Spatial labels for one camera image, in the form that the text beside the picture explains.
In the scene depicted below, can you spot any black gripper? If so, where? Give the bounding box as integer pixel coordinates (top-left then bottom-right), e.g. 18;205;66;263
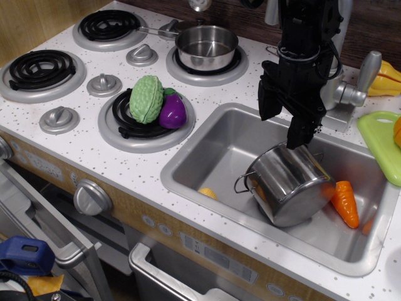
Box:
258;46;326;149

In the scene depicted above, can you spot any steel pot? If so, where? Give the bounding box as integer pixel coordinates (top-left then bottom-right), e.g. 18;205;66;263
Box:
234;142;336;228

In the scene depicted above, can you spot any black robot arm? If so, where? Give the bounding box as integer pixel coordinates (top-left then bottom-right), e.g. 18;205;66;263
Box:
258;1;343;149

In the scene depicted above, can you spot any grey metal sink basin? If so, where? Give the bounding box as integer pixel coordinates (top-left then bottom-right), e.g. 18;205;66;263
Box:
161;103;399;277

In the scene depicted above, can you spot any silver toy faucet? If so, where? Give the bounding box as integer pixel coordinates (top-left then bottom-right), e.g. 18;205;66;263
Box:
266;1;367;132

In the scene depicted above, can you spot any green cutting board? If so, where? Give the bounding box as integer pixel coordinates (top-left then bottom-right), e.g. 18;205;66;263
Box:
357;111;400;187

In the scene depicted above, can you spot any orange toy carrot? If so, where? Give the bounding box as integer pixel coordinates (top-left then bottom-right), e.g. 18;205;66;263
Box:
330;181;360;229

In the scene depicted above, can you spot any yellow toy corn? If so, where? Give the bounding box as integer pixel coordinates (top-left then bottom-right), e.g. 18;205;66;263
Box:
198;187;217;200

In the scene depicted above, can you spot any yellow toy pepper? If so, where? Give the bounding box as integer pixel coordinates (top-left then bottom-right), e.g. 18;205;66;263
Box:
368;60;400;97

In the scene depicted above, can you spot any steel saucepan on burner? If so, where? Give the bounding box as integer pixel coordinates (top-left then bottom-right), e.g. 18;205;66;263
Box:
136;25;239;71

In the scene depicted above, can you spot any purple toy eggplant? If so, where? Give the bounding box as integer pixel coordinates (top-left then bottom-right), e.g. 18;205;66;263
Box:
159;88;187;129

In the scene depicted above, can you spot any orange toy fruit slice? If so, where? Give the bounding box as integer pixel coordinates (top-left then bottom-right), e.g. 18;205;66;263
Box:
393;117;401;148

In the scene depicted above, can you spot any back right stove burner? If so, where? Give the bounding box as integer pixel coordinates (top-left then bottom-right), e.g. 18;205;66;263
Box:
165;46;248;87

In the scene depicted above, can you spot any stove burner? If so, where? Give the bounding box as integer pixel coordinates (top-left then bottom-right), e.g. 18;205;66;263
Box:
1;50;86;103
73;9;147;52
165;46;248;87
98;88;195;154

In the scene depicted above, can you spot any green toy bumpy vegetable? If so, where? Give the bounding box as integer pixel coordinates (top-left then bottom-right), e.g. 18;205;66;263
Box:
129;75;164;124

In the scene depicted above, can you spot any silver hanging utensil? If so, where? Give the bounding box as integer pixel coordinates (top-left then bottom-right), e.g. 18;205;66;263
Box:
188;0;212;13

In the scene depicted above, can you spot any grey stove knob top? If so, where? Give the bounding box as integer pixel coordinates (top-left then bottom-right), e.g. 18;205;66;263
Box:
158;19;179;41

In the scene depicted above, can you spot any grey stove knob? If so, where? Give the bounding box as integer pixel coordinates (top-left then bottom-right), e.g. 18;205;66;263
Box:
86;73;122;97
39;106;80;135
158;19;179;41
126;44;159;67

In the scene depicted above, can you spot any grey stove knob upper middle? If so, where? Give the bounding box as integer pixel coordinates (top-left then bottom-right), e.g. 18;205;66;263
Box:
126;44;159;67

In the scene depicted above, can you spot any front right stove burner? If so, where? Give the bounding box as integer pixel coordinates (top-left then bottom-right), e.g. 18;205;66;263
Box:
98;88;195;154

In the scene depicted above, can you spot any grey stove knob lower middle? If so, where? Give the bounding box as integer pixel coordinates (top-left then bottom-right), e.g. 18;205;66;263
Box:
86;73;122;97

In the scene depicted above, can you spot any back left stove burner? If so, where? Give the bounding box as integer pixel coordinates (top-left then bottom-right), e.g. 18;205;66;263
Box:
73;9;147;52

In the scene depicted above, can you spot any grey oven dial knob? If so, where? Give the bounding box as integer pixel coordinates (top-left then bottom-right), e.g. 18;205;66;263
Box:
73;179;113;216

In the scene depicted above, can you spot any grey stove knob bottom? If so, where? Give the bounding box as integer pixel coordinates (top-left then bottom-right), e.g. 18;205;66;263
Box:
39;106;80;135

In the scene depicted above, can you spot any front left stove burner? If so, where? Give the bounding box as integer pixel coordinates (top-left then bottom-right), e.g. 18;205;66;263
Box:
1;50;86;103

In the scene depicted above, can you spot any grey left edge dial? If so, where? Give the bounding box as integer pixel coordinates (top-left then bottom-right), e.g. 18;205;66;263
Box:
0;137;14;159

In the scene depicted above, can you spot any yellow cloth piece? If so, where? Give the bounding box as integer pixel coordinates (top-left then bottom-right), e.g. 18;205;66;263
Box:
28;275;64;297

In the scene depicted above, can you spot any blue clamp tool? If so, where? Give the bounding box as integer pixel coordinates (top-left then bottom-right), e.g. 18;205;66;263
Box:
1;236;55;276

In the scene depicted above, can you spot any silver faucet handle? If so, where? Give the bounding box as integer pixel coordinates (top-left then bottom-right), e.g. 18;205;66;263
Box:
357;51;382;93

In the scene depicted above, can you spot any grey dishwasher door handle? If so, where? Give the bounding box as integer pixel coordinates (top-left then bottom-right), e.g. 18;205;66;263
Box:
128;243;237;300

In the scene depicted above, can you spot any grey oven door handle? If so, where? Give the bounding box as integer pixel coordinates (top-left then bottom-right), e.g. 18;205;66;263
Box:
1;160;99;269

